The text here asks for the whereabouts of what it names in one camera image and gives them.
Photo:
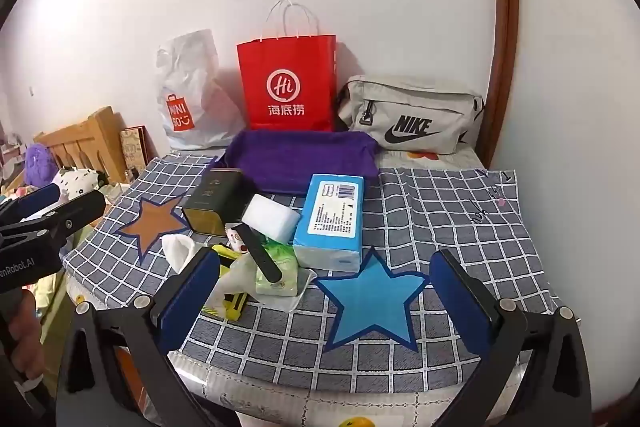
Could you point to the patterned brown book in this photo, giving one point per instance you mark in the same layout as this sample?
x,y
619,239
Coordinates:
x,y
132,147

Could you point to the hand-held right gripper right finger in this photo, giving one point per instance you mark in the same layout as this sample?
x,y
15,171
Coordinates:
x,y
457,302

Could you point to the white plastic shopping bag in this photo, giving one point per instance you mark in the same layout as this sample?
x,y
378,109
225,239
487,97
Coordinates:
x,y
185,107

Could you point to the wooden door frame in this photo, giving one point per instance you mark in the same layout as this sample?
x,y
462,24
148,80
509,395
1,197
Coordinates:
x,y
500,32

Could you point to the fruit print snack packet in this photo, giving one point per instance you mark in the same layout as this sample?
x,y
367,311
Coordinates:
x,y
234,239

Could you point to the blue tissue pack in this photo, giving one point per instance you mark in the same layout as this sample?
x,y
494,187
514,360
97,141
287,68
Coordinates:
x,y
330,217

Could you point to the purple plush toy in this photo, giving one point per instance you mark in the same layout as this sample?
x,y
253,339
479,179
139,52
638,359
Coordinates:
x,y
37,169

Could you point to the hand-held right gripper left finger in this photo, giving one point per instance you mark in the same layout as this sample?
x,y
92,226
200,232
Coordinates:
x,y
192,292

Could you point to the grey checked blanket with stars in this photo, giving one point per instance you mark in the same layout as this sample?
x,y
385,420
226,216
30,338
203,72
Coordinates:
x,y
450,217

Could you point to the person's left hand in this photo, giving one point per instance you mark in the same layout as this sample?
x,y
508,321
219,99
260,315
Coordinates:
x,y
27,337

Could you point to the grey waist bag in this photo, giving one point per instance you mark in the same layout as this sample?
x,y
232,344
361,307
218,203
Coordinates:
x,y
410,117

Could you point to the red paper bag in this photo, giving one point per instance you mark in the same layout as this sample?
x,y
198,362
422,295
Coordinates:
x,y
285,82

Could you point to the white sponge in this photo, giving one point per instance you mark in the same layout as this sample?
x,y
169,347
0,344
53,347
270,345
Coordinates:
x,y
270,217

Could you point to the purple towel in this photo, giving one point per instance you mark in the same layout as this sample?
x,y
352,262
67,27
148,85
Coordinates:
x,y
300,162

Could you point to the white tissue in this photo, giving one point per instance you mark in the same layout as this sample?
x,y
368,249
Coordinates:
x,y
177,249

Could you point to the small green wipes pack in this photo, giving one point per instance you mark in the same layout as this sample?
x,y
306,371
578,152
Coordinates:
x,y
277,277

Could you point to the white spotted plush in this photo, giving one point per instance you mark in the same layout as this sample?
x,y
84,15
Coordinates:
x,y
75,182

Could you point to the wooden headboard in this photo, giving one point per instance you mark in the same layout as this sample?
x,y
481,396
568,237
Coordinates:
x,y
85,142

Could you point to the translucent plastic bag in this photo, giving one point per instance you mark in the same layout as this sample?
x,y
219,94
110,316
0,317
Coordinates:
x,y
235,277

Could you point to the dark green tin box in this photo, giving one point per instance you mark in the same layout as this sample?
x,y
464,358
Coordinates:
x,y
215,202

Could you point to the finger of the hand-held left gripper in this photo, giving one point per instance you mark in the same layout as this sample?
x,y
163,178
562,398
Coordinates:
x,y
40,198
77,212

